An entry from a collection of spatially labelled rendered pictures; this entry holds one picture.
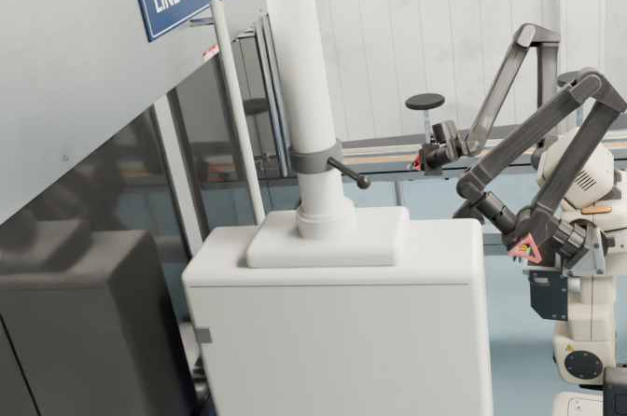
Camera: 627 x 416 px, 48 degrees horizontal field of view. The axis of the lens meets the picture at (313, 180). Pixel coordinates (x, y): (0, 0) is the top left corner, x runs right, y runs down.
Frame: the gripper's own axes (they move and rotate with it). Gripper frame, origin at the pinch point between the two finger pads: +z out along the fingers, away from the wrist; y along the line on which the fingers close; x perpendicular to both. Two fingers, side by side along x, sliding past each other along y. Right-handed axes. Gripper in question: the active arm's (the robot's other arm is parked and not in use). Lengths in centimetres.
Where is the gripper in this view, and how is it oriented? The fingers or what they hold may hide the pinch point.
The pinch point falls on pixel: (416, 165)
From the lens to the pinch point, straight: 231.6
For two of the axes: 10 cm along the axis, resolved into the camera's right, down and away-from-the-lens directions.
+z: -4.5, 1.8, 8.7
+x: -8.9, -0.1, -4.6
